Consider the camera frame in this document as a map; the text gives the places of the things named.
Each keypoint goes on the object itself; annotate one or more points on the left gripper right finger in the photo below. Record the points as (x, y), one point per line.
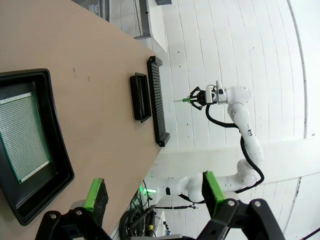
(213, 190)

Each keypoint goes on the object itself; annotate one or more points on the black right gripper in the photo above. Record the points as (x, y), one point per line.
(209, 97)

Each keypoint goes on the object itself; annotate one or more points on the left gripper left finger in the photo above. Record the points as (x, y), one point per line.
(96, 197)

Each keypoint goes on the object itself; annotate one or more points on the black ESD tray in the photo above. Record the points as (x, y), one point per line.
(57, 155)
(135, 100)

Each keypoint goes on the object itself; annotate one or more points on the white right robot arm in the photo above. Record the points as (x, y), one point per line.
(252, 147)

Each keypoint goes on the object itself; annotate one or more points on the black slotted board rack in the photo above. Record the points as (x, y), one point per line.
(157, 105)

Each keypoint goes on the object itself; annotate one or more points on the white side table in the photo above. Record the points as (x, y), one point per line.
(152, 37)

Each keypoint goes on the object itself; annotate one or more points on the grey plastic mesh basket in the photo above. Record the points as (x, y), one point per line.
(163, 2)

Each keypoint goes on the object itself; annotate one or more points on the white wall conduit pipe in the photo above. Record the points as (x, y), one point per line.
(304, 82)

